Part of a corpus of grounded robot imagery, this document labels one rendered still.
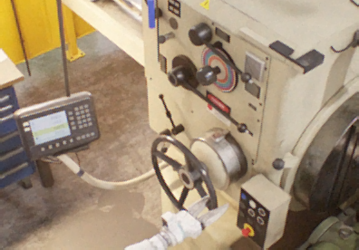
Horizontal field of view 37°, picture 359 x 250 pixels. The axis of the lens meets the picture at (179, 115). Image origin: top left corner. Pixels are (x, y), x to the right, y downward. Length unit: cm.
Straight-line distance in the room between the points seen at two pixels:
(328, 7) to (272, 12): 19
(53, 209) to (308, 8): 235
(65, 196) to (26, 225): 31
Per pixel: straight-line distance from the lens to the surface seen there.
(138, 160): 385
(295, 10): 183
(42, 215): 365
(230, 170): 200
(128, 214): 356
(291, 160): 191
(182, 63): 205
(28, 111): 237
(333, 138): 196
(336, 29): 177
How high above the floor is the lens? 284
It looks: 43 degrees down
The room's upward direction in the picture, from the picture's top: straight up
